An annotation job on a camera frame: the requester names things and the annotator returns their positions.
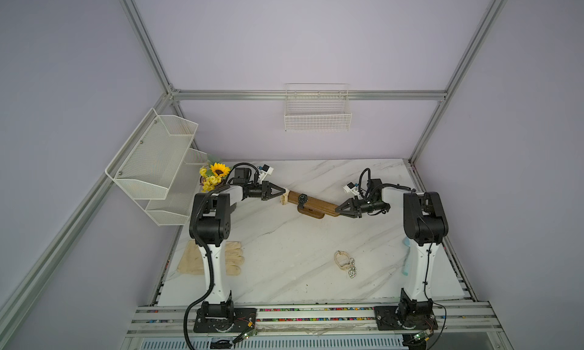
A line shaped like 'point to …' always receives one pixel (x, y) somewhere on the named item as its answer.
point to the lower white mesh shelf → (174, 209)
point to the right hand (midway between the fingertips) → (340, 215)
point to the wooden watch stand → (313, 208)
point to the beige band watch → (284, 198)
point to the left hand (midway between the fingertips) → (283, 193)
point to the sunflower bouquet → (214, 175)
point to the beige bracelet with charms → (351, 266)
